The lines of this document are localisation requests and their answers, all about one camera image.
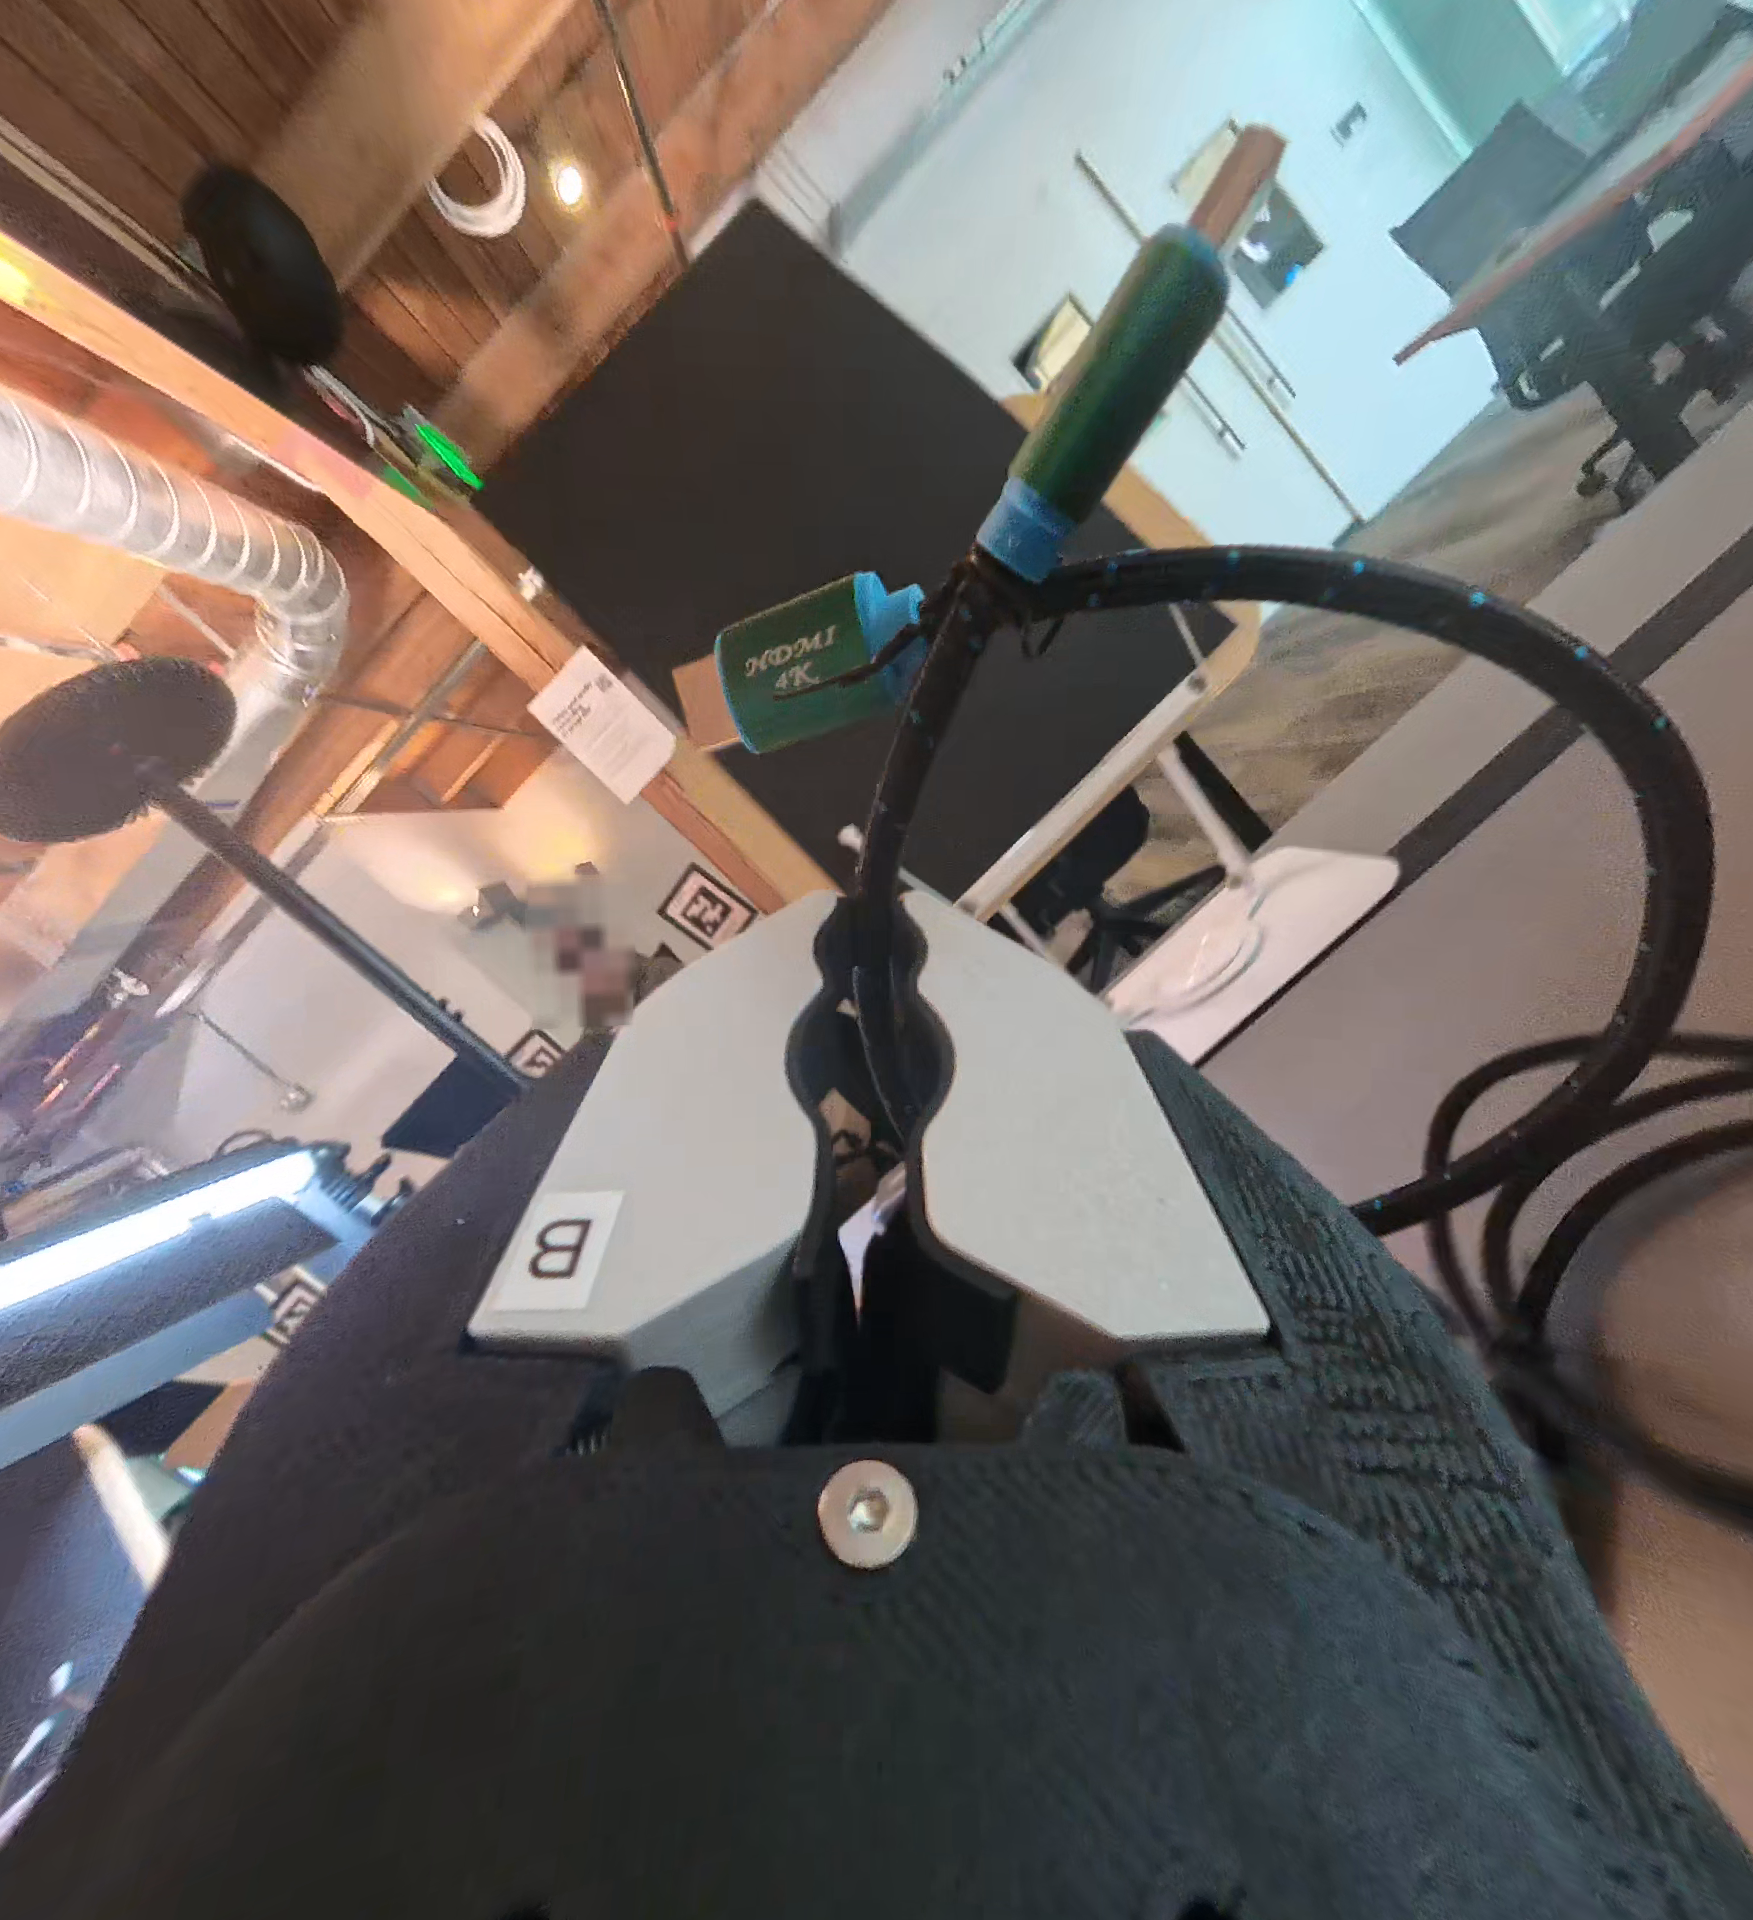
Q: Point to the black round ceiling speaker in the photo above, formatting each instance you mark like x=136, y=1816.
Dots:
x=269, y=262

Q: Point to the black floor lamp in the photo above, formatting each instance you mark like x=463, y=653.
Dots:
x=95, y=750

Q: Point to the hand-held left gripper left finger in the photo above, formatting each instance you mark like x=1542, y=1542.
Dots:
x=666, y=1140

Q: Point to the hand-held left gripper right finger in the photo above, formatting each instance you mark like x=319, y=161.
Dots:
x=1086, y=1185

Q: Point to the ceiling spot lamp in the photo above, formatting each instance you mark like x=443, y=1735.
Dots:
x=568, y=180

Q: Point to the black and white tag sign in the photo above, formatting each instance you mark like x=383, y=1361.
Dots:
x=709, y=907

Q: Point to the wooden desk with black legs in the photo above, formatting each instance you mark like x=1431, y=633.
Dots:
x=1609, y=187

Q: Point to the white paper notice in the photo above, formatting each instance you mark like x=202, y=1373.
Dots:
x=599, y=720

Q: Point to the green exit sign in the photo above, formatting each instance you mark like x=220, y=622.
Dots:
x=440, y=449

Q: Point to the white door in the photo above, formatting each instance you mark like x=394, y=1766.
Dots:
x=1311, y=390

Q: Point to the black board with wooden frame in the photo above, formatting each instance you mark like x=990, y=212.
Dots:
x=757, y=494

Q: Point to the silver air duct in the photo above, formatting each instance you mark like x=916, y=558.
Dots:
x=142, y=494

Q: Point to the LED light panel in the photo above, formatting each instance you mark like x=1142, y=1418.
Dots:
x=95, y=1288

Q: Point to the white board stand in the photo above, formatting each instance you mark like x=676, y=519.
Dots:
x=1296, y=915

